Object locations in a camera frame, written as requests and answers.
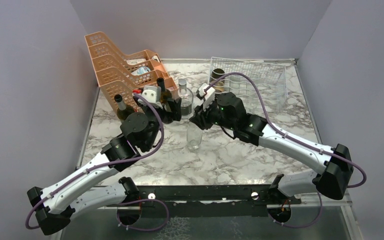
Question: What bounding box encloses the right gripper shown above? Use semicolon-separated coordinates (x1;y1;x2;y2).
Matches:
190;96;237;131

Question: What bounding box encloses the clear tall glass bottle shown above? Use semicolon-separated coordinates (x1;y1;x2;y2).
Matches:
186;122;204;151

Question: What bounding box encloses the green wine bottle black cap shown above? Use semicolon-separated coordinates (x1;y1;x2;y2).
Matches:
155;77;175;125

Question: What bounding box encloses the clear round bottle silver cap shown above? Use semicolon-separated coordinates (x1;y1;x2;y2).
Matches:
177;79;194;119

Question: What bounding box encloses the dark labelled wine bottle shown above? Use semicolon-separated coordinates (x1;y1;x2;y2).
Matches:
210;68;225;93

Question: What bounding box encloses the clear square glass bottle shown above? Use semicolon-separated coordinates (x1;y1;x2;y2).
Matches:
229;74;247;96

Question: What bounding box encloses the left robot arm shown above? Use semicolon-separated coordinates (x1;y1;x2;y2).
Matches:
24;94;168;236

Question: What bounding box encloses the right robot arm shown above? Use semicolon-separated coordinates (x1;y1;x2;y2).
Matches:
190;92;354;204

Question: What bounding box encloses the green wine bottle silver neck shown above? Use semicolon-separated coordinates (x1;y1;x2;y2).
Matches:
114;94;136;122

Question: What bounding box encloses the blue white packet in rack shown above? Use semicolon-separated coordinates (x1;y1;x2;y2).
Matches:
131;66;152;76

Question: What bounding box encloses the orange plastic file rack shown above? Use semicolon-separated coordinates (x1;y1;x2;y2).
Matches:
84;31;178;112

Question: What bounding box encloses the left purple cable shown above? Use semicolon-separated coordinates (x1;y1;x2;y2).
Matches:
25;93;165;230

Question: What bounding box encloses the purple cable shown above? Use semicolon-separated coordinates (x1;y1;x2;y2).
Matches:
25;93;165;230
205;72;368;189

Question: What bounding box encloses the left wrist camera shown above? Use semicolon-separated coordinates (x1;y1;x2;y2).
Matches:
132;85;163;109

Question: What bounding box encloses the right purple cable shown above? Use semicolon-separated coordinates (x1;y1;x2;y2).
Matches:
205;72;368;189

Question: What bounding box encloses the white wire wine rack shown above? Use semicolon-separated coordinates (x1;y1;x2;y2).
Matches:
207;56;288;113

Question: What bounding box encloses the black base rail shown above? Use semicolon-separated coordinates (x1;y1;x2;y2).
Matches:
105;183;352;220

